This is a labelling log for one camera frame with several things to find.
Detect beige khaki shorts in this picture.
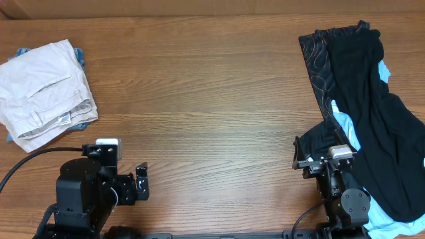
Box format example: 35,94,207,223
1,40,98,153

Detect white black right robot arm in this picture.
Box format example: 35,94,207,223
287,137,371,239

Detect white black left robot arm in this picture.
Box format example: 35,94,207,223
35,138,149,238

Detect black and blue garment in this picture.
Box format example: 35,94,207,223
300,29,424,238

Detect black patterned garment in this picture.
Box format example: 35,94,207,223
298,20,370,121

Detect folded blue denim jeans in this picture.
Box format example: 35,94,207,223
6,48,89,143

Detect brown cardboard backdrop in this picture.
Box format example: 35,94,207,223
1,0,424,19

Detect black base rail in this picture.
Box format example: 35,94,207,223
138,229,322,239

